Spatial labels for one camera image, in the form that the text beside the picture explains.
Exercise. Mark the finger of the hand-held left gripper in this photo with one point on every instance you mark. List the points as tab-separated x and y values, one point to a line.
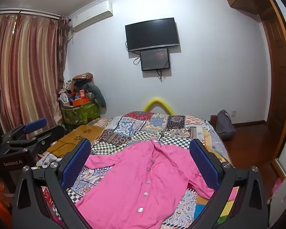
47	136
35	125

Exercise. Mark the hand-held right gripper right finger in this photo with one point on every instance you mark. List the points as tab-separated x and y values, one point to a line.
203	163

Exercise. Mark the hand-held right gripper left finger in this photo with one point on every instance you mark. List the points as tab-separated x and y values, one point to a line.
77	162

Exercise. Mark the pink button shirt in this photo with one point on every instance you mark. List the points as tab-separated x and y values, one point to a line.
133	183

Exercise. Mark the grey patterned bed sheet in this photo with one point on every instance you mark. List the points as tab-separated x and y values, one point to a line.
213	143

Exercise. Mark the mustard flower pattern blanket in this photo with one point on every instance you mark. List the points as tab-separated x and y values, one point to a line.
85	133

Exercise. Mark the green patterned storage basket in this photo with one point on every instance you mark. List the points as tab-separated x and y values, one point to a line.
82	113

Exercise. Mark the grey fabric bag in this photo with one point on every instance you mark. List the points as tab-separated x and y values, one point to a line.
225	125

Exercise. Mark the orange flat box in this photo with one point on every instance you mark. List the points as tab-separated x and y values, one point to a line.
81	102

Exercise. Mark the striped pink beige curtain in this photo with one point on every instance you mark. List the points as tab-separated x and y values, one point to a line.
26	71

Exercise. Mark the small red box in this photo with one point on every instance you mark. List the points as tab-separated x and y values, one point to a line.
82	93

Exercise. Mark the colourful patchwork quilt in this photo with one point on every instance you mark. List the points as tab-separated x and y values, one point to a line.
133	128

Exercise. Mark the brown orange bag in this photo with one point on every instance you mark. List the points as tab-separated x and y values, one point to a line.
83	77

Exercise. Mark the dark patterned curtain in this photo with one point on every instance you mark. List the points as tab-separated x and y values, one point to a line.
63	47

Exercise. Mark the wooden bed post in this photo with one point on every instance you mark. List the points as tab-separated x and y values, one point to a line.
213	119

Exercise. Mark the white wall socket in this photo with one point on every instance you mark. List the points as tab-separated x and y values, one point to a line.
233	113

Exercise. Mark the wooden door frame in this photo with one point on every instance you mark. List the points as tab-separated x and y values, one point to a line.
276	88

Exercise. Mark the white curtain rail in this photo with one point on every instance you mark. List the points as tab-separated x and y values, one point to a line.
26	12

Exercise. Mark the small black wall monitor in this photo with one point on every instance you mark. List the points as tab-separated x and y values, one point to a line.
155	59

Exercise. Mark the white wall air conditioner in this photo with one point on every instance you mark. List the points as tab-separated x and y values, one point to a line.
90	16

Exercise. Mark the large black wall television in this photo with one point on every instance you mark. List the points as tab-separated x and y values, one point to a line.
151	34

